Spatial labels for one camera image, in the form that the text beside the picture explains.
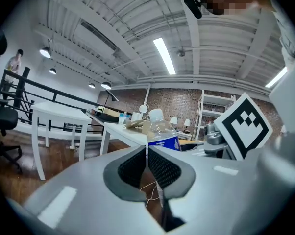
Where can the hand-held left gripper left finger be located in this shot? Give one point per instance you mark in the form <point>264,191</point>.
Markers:
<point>88,180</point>

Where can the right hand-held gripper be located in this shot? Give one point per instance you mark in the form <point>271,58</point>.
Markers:
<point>243,126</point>

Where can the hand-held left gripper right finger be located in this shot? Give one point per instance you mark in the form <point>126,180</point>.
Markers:
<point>223,192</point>

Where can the clear plastic bottle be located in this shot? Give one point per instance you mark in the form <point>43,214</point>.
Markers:
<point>162,131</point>

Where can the white shelf unit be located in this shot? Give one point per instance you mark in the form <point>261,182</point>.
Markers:
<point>217,98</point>

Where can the round wooden table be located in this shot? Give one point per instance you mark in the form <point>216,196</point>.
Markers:
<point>189,142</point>

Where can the white shade table lamp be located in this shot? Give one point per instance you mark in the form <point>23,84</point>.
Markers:
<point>173,120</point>
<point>187,122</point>

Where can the ceiling light strip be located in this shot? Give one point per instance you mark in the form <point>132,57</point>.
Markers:
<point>276,77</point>
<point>164,56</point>

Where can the white desk with grommet hole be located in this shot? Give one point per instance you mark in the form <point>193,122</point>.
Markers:
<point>123,131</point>

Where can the small plastic cup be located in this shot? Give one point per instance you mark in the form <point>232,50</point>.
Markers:
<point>124,119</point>

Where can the cardboard carton of snacks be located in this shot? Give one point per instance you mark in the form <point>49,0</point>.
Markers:
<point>137,125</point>

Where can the white table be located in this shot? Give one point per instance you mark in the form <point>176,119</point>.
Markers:
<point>56,111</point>

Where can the black desk lamp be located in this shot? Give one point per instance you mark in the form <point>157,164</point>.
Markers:
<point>112,95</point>

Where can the black pendant lamp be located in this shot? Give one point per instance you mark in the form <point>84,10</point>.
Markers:
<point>91,86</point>
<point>106,85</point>
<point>45,53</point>
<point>52,71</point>

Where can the black office chair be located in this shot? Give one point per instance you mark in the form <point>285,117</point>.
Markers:
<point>3,117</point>

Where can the black metal railing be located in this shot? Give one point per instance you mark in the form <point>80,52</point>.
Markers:
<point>22,82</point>

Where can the black head camera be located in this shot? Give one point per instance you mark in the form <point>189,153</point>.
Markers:
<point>192,5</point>

